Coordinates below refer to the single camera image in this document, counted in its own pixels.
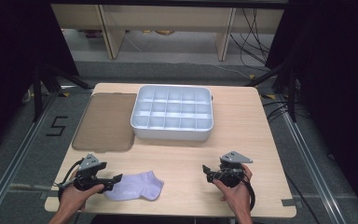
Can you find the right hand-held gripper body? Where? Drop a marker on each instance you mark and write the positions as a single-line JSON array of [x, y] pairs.
[[231, 174]]

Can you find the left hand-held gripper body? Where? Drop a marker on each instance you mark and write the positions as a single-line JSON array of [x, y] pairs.
[[88, 174]]

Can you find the person's left hand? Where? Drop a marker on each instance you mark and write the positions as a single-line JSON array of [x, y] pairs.
[[71, 199]]

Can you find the person's right hand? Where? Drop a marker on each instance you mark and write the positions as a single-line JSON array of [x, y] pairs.
[[239, 196]]

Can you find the beige wooden desk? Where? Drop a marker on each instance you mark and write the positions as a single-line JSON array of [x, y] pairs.
[[167, 15]]

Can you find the light purple sock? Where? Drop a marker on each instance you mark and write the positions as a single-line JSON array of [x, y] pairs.
[[138, 186]]

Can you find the grey tape strip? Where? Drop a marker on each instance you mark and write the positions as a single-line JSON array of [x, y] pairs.
[[51, 195], [290, 202]]

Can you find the white divided storage box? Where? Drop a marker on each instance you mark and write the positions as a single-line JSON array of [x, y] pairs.
[[171, 132]]

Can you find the yellow tape piece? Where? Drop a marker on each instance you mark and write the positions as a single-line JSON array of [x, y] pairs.
[[252, 76], [64, 94], [270, 96]]

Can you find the translucent brown plastic lid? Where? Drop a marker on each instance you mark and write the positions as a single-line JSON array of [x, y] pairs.
[[105, 123]]

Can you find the black metal stand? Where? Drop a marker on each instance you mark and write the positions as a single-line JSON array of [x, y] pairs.
[[38, 93], [292, 93]]

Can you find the aluminium floor rail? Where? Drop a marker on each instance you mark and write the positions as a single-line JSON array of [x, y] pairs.
[[18, 155], [310, 161]]

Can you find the dark curtain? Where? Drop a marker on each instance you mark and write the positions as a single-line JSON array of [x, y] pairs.
[[12, 62], [338, 77]]

